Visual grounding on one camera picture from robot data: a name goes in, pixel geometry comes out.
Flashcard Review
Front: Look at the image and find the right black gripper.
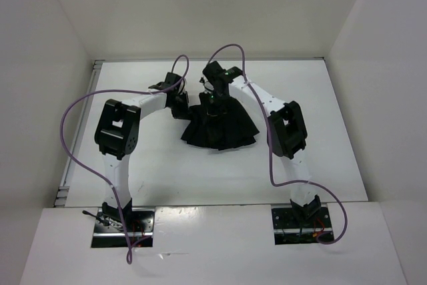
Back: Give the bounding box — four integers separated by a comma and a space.
199, 89, 229, 125

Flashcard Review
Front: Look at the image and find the black pleated skirt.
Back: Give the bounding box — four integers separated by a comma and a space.
181, 93, 260, 151

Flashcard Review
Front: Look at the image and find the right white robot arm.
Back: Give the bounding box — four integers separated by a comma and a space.
202, 61, 318, 227

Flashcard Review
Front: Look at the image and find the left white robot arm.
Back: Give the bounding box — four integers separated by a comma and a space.
95, 72, 188, 232

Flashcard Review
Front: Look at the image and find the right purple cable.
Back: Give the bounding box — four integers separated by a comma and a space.
206, 43, 350, 244

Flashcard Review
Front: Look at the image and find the purple cable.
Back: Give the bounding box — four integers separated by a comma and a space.
61, 54, 189, 265
206, 43, 350, 244

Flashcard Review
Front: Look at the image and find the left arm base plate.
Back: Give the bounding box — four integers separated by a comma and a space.
91, 208, 155, 248

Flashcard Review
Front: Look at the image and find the aluminium table edge rail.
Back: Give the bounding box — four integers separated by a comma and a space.
53, 60, 103, 208

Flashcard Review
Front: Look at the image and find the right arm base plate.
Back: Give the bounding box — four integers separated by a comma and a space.
271, 206, 334, 245

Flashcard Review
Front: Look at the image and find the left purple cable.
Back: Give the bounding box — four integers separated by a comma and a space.
61, 54, 189, 265

